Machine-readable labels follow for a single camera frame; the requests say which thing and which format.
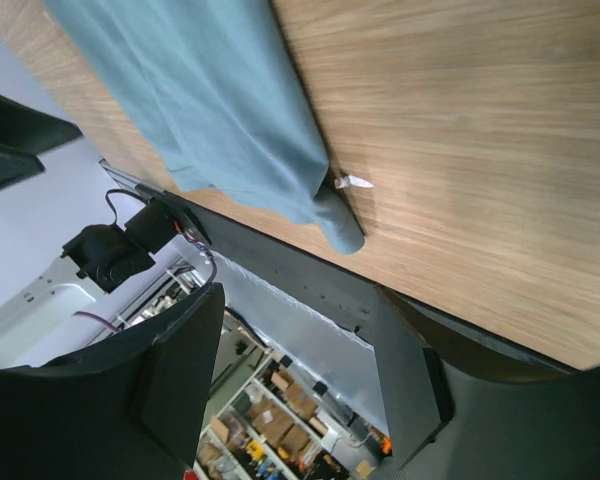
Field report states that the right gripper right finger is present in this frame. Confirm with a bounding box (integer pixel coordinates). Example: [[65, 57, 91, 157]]
[[377, 288, 600, 479]]

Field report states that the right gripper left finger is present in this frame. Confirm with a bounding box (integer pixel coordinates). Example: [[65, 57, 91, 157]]
[[0, 283, 225, 479]]

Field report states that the grey blue t shirt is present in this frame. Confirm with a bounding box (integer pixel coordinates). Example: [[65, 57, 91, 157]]
[[46, 1, 365, 254]]

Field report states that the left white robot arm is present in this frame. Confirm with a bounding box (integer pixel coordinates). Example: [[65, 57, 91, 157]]
[[0, 109, 157, 369]]

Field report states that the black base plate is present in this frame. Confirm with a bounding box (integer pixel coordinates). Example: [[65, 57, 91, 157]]
[[159, 192, 446, 351]]

